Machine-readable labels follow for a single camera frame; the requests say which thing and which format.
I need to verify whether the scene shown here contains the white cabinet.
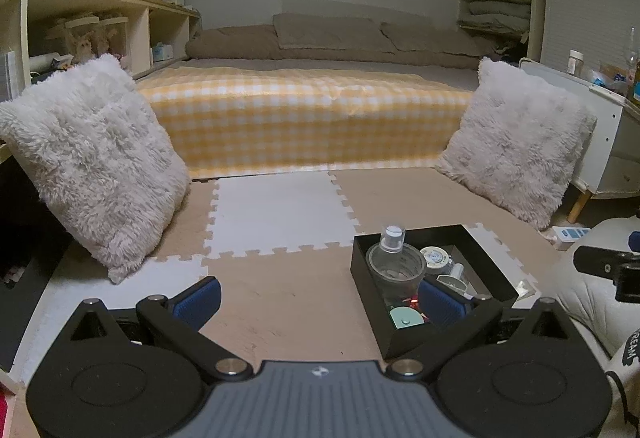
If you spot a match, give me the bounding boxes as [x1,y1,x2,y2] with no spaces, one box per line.
[519,58,640,225]

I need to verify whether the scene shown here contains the folded beige blankets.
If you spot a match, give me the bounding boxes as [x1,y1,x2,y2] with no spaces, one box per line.
[459,0,532,36]

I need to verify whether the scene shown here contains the blue white packet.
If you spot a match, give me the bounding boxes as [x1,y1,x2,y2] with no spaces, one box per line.
[551,225,592,252]

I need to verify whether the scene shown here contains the jar with white lid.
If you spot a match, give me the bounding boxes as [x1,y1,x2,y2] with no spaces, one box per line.
[566,50,586,79]

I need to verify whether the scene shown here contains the mint green tape measure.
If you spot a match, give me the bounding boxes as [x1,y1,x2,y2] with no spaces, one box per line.
[389,307,425,330]

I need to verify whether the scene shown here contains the fluffy white pillow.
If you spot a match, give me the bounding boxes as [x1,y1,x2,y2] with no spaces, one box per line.
[0,54,192,285]
[434,56,598,231]

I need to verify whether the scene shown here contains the black cardboard box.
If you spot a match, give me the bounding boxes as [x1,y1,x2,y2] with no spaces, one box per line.
[350,224,519,360]

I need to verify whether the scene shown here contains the clear glass bottle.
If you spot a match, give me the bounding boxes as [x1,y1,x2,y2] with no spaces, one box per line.
[625,26,640,101]

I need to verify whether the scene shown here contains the white printed cloth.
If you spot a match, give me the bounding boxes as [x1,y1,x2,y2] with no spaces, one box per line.
[602,318,640,438]

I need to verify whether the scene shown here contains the yellow checkered bed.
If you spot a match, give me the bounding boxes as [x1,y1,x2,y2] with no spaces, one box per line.
[136,66,476,179]

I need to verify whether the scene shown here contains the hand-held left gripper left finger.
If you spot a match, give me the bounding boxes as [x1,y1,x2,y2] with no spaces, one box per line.
[65,277,251,376]

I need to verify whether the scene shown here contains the grey-green small bottle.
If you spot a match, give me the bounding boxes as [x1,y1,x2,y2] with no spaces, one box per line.
[436,263,472,297]

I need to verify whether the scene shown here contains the red white box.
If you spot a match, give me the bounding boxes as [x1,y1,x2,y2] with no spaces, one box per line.
[0,385,23,438]

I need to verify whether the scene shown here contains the grey tape roll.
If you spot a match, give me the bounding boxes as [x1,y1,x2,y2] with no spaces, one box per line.
[366,245,427,307]

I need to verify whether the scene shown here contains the white window blind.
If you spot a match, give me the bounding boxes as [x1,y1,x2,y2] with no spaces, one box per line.
[542,0,640,88]

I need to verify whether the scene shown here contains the beige white foam puzzle mat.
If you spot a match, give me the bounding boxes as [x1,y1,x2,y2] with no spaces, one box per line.
[10,168,566,419]

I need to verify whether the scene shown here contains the round cream tin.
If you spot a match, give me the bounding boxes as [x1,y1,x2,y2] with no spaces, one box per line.
[419,246,450,271]

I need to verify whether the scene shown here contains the colourful green red packet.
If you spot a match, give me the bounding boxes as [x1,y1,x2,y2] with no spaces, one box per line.
[400,295,432,321]

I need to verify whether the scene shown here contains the white file box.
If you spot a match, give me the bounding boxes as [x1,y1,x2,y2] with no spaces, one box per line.
[2,50,26,104]

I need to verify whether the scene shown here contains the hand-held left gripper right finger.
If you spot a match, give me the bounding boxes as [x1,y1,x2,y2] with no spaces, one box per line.
[387,279,576,376]

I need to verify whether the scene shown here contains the clear spray bottle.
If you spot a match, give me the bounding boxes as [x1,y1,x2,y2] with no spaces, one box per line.
[379,224,406,255]

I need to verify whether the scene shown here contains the beige bed pillow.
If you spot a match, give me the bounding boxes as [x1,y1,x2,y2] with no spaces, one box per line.
[380,21,483,56]
[272,12,396,54]

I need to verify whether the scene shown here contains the clear doll display jar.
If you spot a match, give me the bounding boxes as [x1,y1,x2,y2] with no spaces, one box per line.
[100,16,130,68]
[55,16,101,63]

